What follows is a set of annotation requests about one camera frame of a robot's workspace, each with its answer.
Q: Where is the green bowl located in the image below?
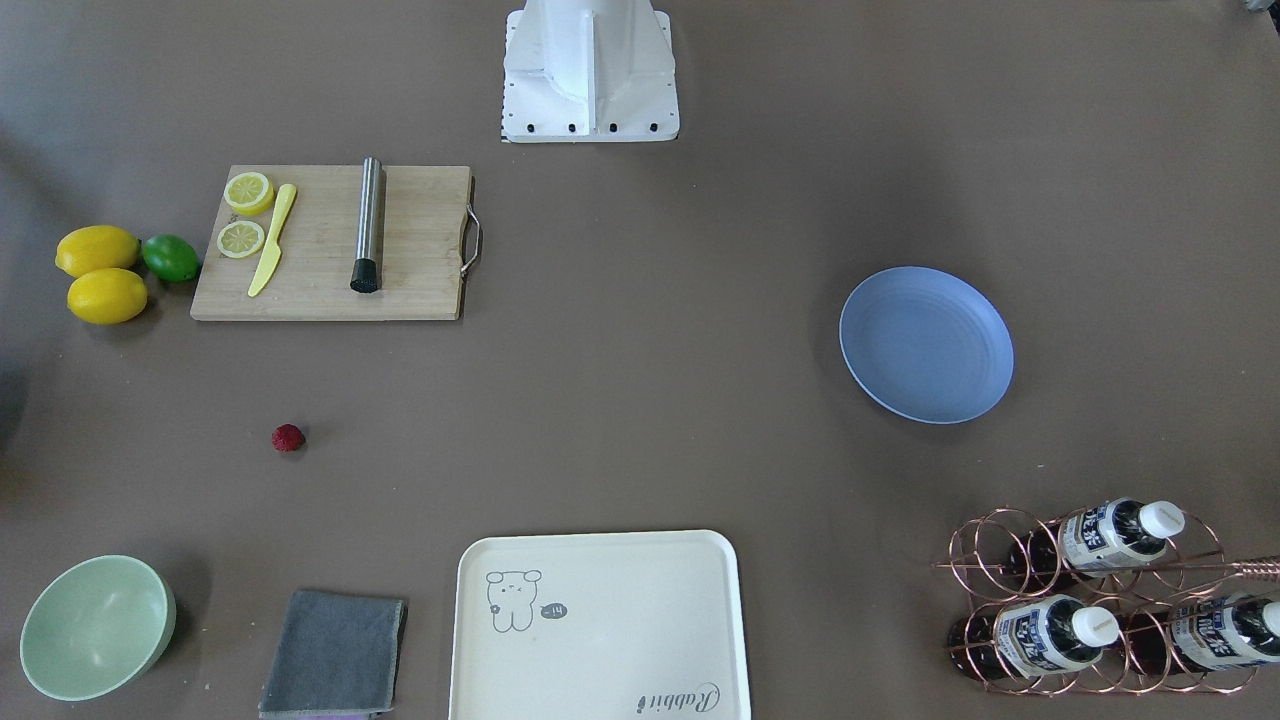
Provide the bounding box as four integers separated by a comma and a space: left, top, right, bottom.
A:
20, 555, 177, 702

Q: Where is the lemon half lower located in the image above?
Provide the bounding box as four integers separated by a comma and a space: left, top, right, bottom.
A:
215, 220, 266, 259

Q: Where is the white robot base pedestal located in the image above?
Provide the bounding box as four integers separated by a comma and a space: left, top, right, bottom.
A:
500, 1, 681, 143

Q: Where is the red strawberry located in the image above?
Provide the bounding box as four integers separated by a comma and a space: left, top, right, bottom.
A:
271, 424, 306, 454

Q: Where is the bottle white cap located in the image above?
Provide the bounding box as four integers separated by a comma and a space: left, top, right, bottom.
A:
1126, 593, 1279, 675
1002, 497, 1187, 592
945, 594, 1121, 682

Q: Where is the blue plate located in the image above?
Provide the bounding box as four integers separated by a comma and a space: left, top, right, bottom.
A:
838, 266, 1015, 425

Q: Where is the grey folded cloth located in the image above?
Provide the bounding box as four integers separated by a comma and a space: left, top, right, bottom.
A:
259, 589, 404, 719

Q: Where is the cream rabbit tray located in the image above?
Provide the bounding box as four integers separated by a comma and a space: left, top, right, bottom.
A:
449, 529, 753, 719

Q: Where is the whole lemon lower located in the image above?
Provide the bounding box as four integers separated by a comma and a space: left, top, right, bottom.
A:
67, 268, 148, 325

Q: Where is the lemon half upper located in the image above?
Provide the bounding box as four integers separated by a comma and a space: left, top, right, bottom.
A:
221, 170, 276, 217

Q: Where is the bottle lower white cap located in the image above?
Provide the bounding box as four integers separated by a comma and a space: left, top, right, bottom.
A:
945, 594, 1121, 682
1126, 593, 1279, 675

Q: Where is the green lime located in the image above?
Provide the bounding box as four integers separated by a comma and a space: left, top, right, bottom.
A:
140, 234, 201, 283

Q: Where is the whole lemon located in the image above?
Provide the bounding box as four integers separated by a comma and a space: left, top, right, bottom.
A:
54, 225, 140, 278
67, 268, 148, 325

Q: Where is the steel muddler black tip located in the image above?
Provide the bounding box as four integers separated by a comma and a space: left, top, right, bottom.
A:
349, 156, 385, 293

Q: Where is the yellow plastic knife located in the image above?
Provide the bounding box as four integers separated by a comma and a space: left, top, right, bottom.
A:
247, 183, 298, 297

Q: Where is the lemon half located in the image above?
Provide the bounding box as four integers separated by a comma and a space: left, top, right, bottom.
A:
221, 170, 276, 217
215, 220, 266, 259

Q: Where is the whole lemon upper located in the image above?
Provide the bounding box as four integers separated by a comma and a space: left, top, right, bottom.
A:
54, 225, 140, 278

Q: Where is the copper wire bottle rack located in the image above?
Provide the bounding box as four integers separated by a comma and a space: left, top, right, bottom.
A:
936, 507, 1277, 697

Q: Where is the wooden cutting board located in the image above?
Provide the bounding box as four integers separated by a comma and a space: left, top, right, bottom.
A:
189, 164, 474, 322

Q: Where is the bottle top white cap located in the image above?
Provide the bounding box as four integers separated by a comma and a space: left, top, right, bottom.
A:
1002, 497, 1187, 592

